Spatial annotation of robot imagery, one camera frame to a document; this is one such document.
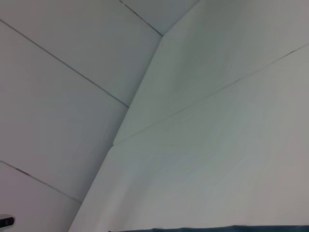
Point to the teal FREE print t-shirt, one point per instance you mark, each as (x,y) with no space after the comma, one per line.
(241,229)

